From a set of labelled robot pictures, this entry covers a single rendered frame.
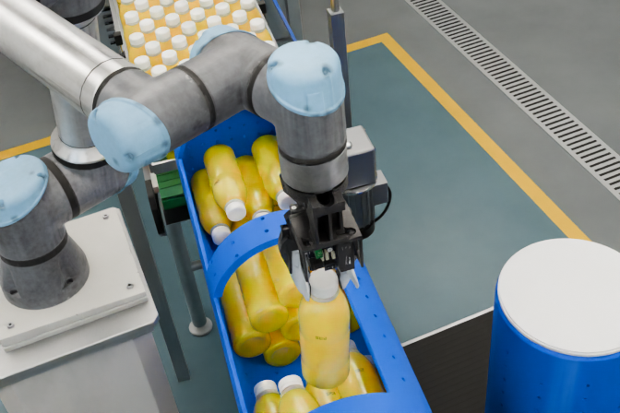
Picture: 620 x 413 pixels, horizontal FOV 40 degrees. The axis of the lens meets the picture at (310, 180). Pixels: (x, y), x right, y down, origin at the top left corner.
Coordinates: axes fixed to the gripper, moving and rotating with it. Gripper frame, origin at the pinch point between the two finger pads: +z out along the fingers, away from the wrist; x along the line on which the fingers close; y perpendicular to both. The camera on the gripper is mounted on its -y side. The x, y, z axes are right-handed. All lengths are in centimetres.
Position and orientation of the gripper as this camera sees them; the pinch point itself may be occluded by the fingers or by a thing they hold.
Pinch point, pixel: (323, 280)
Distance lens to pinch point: 109.2
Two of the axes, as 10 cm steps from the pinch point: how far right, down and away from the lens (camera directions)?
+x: 9.6, -2.4, 1.5
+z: 0.8, 7.5, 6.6
